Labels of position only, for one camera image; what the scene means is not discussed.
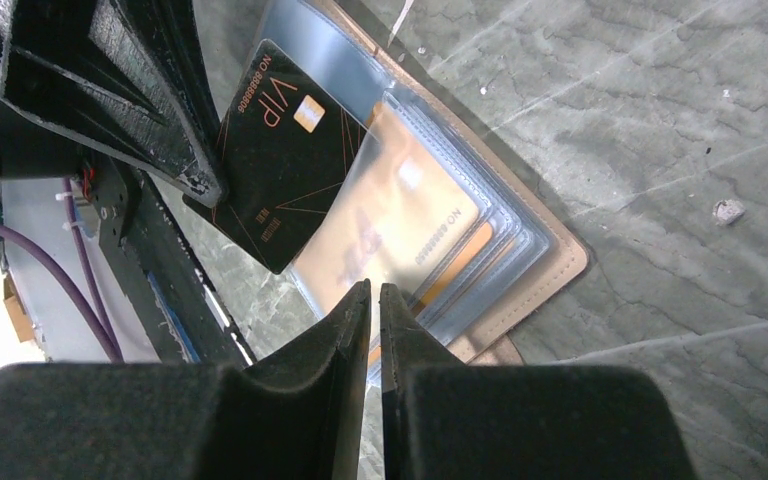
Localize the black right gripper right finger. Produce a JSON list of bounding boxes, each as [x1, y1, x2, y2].
[[380, 284, 696, 479]]

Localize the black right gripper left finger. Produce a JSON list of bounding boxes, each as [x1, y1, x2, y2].
[[0, 281, 372, 479]]

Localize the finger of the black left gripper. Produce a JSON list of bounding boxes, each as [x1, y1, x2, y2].
[[0, 1, 225, 207]]

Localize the tan leather card holder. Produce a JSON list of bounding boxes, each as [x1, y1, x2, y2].
[[259, 1, 588, 364]]

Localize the black VIP credit card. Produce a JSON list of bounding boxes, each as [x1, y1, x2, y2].
[[184, 40, 367, 274]]

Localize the gold credit card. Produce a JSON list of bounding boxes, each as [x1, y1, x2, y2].
[[289, 99, 495, 313]]

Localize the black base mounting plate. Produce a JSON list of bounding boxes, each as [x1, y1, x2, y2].
[[85, 154, 257, 368]]

